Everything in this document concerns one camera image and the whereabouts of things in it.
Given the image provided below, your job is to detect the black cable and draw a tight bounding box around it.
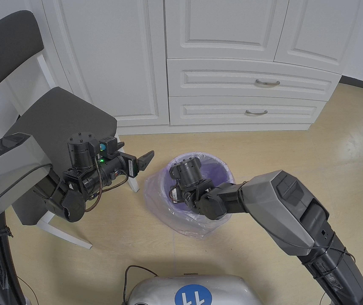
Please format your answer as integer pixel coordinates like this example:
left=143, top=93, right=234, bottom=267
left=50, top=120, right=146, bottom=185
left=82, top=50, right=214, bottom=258
left=84, top=173, right=129, bottom=212
left=123, top=265, right=160, bottom=305

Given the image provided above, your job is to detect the grey and white chair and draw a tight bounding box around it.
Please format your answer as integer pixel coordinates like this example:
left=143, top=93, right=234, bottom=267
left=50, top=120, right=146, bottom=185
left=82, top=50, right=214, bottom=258
left=0, top=10, right=141, bottom=250

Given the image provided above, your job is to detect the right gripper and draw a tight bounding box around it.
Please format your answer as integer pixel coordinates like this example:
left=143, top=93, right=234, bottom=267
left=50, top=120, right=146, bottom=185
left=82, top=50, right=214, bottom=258
left=168, top=183, right=195, bottom=207

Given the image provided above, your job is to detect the purple plastic bag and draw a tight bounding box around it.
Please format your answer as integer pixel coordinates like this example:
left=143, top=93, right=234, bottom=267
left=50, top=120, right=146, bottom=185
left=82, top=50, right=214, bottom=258
left=144, top=151, right=235, bottom=238

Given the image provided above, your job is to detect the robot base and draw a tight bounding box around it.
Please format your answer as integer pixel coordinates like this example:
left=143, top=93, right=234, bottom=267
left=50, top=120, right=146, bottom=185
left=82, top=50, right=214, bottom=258
left=127, top=273, right=258, bottom=305

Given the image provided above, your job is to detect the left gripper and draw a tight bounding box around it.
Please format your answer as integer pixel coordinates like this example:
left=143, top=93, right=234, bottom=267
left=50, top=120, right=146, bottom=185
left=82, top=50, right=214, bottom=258
left=84, top=151, right=155, bottom=194

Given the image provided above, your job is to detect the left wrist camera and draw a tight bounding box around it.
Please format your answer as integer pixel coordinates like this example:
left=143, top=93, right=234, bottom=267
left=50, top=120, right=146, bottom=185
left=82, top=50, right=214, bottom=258
left=98, top=136, right=125, bottom=158

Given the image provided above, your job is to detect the white wardrobe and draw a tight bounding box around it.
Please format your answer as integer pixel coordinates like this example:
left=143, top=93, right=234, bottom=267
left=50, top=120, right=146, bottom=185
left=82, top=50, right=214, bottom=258
left=26, top=0, right=363, bottom=136

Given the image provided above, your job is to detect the white trash bin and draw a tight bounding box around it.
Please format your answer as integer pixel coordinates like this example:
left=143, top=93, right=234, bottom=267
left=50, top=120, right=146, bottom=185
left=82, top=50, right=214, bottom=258
left=162, top=154, right=235, bottom=234

